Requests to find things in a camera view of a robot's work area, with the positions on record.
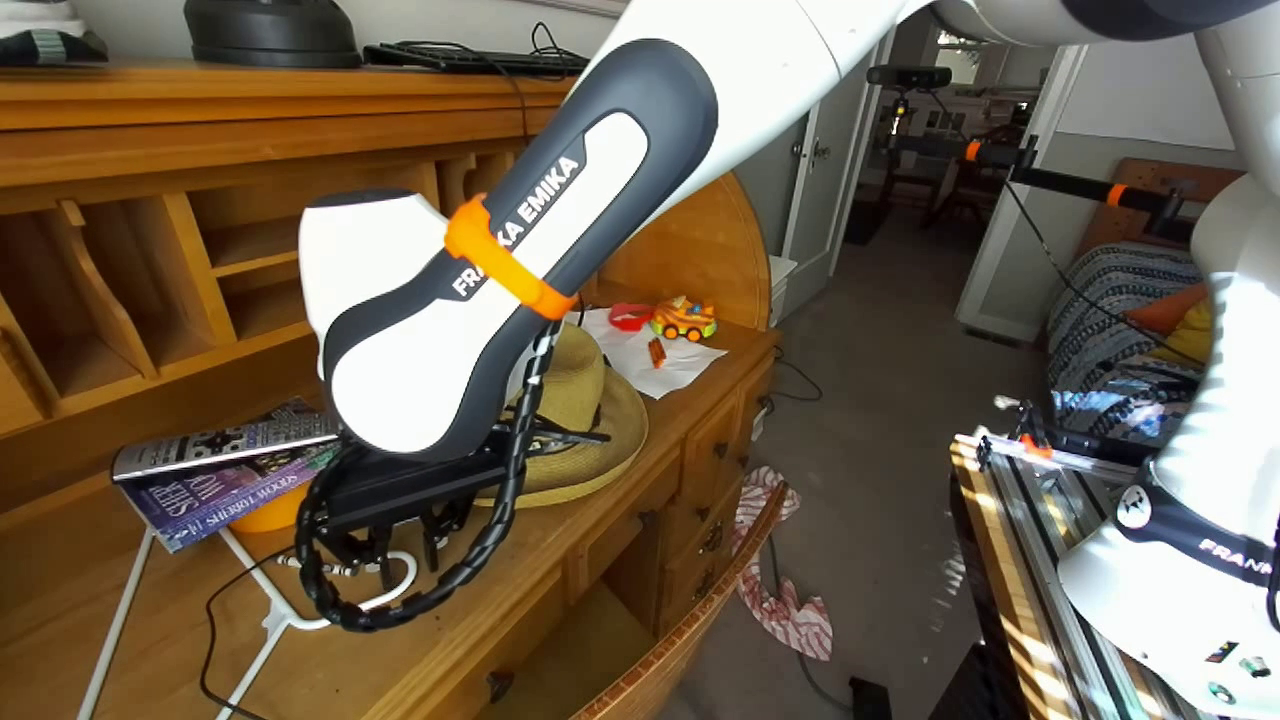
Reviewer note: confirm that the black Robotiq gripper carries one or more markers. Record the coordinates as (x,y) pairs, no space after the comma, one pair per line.
(403,525)

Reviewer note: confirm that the white plastic coat hanger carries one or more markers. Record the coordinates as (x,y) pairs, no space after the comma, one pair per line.
(278,622)

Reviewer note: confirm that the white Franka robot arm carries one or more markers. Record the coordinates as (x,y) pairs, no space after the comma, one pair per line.
(403,361)

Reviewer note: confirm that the wooden slatted chair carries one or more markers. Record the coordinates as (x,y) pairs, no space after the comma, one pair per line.
(666,652)

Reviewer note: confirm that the yellow orange bowl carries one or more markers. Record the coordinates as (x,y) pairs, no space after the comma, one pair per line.
(267,513)

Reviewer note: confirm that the wooden roll-top desk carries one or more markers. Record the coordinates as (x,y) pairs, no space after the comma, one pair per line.
(562,584)

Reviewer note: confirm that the tan straw hat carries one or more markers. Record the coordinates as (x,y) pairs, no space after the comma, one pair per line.
(585,401)

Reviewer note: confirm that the small orange toy piece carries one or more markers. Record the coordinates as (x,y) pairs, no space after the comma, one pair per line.
(659,354)

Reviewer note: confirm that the red round lid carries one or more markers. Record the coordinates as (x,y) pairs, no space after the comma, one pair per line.
(634,316)

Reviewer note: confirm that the yellow orange toy car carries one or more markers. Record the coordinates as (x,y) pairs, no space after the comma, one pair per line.
(687,322)

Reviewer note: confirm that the red white patterned cloth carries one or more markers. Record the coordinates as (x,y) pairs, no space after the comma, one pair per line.
(785,615)

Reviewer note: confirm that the black floor power adapter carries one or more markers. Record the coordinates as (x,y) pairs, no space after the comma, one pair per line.
(870,699)

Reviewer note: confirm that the white door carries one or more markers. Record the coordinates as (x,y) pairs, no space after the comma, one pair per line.
(855,185)

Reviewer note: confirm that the wooden metal robot stand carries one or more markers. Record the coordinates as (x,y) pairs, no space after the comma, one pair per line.
(1015,561)

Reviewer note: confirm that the striped grey couch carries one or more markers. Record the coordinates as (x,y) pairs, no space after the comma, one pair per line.
(1104,332)

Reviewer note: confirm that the black pole with orange bands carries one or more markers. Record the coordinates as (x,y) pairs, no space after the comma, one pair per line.
(1067,183)

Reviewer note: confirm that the orange cushion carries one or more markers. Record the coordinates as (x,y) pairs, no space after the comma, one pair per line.
(1165,308)

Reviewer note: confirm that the black camera on tripod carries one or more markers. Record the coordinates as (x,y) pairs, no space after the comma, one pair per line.
(906,79)

